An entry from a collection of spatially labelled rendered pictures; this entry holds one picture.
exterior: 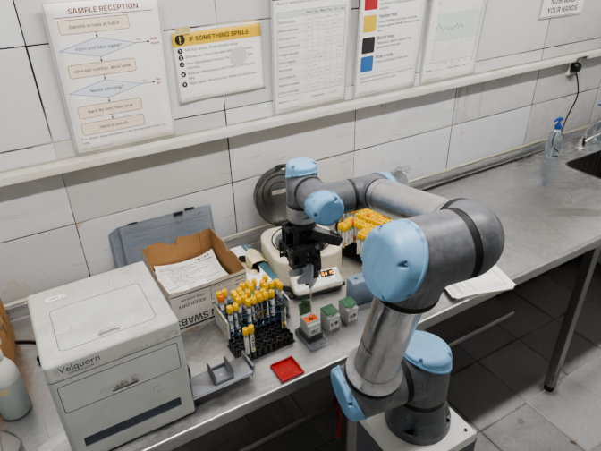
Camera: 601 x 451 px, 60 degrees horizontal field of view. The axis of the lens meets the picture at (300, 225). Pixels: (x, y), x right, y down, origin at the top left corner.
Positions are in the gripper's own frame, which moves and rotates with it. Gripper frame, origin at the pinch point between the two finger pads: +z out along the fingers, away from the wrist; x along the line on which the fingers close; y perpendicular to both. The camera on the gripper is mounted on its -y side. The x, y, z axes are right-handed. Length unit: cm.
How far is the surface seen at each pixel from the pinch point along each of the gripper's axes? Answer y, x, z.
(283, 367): 12.2, 5.3, 20.4
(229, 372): 26.6, 3.0, 16.4
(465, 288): -53, 8, 19
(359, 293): -20.1, -4.1, 15.1
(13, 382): 74, -15, 9
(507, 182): -128, -39, 21
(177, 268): 23, -46, 14
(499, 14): -126, -57, -49
